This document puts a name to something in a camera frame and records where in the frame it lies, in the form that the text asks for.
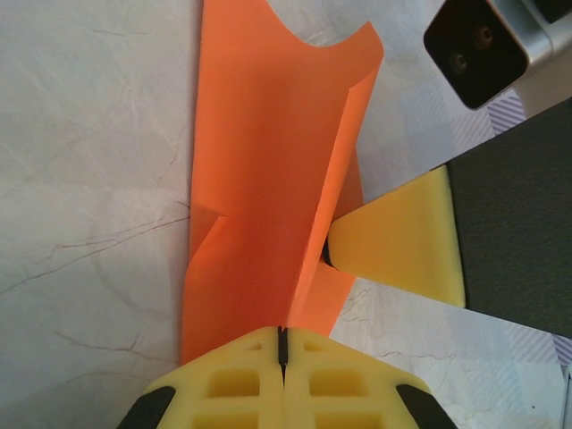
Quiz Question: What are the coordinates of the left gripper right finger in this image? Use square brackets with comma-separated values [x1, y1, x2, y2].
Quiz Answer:
[284, 327, 457, 429]

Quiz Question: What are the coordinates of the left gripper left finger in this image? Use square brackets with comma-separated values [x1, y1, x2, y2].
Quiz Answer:
[118, 325, 285, 429]

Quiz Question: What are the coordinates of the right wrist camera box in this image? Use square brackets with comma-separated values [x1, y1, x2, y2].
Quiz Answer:
[422, 0, 572, 118]

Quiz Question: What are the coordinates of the orange paper sheet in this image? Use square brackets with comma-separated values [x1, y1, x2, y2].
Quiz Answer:
[181, 0, 385, 366]

